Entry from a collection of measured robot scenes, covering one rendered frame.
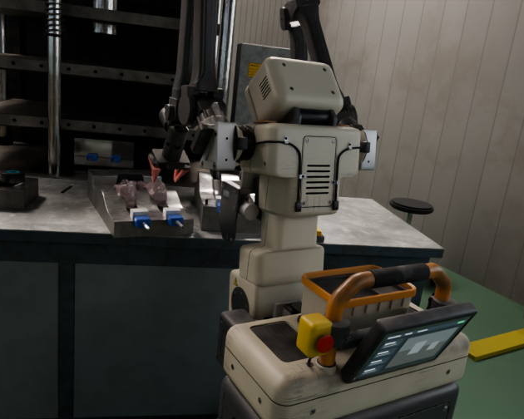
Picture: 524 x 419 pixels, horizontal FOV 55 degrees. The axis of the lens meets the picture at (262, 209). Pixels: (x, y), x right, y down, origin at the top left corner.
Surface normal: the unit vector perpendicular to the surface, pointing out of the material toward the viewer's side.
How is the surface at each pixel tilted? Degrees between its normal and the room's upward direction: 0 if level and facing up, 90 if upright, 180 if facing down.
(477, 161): 90
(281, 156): 82
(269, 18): 90
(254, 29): 90
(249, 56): 90
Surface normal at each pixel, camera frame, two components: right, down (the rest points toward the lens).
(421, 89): -0.87, 0.04
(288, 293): 0.50, 0.15
